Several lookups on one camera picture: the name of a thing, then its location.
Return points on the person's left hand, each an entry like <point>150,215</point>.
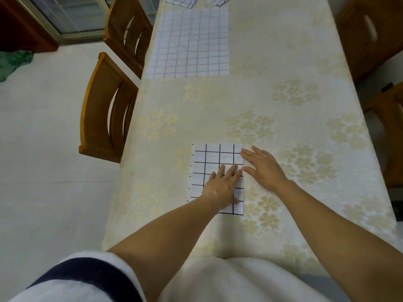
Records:
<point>220,188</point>

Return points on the person's right hand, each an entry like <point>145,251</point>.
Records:
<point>267,171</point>

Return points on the earlier checked cloth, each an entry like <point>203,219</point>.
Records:
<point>182,1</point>

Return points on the person's left forearm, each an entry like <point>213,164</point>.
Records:
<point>163,245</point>

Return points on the person's right forearm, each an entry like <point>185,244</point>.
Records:
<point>340,242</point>

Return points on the wooden dining chair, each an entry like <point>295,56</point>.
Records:
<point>94,122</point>
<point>387,43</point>
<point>393,147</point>
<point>115,21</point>

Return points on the table with cream floral tablecloth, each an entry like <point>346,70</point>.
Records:
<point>283,43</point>

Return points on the small black box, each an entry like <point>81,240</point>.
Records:
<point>387,87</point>

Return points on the glass sliding door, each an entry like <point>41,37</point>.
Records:
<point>69,15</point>

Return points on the green cloth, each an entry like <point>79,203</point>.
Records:
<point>12,62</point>

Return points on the dark red wooden cabinet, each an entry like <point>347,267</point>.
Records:
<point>19,28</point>

